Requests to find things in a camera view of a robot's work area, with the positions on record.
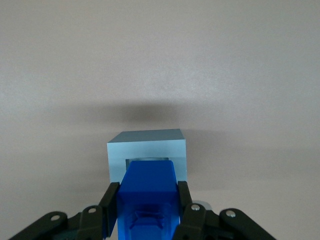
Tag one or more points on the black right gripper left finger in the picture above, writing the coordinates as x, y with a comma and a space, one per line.
92, 222

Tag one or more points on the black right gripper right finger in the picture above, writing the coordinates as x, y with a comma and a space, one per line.
197, 222

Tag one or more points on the blue plastic insert part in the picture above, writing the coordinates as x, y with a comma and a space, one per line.
147, 185

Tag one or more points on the gray square hollow base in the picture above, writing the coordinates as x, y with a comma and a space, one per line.
147, 148

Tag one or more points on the large table cover mat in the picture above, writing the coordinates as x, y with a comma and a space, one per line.
160, 62

